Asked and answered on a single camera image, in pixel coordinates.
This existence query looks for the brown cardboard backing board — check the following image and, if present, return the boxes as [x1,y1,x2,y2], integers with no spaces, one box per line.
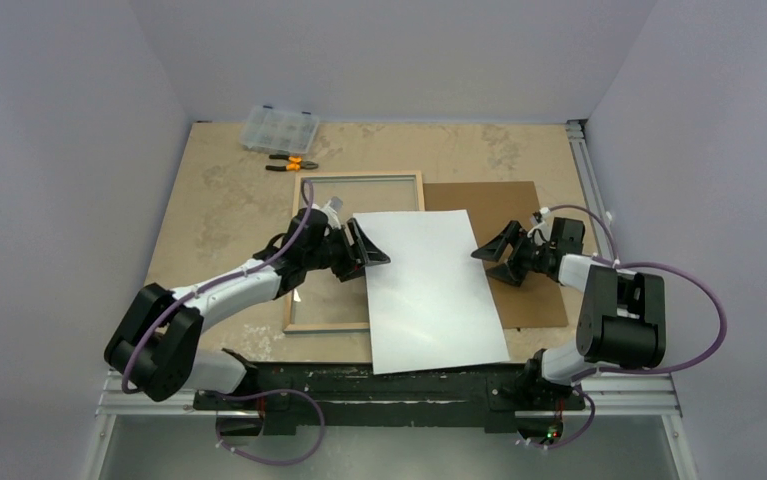
[423,181,568,330]

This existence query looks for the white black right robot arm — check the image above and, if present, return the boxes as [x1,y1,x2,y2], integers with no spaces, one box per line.
[471,218,667,407]

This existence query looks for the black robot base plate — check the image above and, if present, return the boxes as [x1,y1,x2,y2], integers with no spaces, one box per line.
[193,362,585,439]

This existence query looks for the orange black pliers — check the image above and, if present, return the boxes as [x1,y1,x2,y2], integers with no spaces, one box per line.
[265,154,319,172]

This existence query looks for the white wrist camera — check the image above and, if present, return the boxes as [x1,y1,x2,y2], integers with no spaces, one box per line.
[527,207,552,239]
[313,196,343,230]

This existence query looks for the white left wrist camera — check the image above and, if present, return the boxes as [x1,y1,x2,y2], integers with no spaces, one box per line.
[313,196,343,230]

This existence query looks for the aluminium front rail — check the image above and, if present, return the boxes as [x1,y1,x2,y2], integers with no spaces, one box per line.
[96,369,682,419]

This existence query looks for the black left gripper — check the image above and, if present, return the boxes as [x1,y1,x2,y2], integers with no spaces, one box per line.
[303,220,388,282]

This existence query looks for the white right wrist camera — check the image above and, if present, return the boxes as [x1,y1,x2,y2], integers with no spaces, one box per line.
[527,207,552,239]

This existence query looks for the grey landscape photo print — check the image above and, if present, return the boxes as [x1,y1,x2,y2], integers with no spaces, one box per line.
[356,210,510,375]

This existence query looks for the clear plastic organizer box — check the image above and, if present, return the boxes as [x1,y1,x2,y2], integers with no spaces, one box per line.
[238,105,320,155]

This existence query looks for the blue wooden picture frame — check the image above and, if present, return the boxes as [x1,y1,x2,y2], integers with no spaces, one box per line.
[283,171,425,335]

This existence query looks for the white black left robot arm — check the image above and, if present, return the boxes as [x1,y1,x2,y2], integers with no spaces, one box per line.
[103,207,391,409]

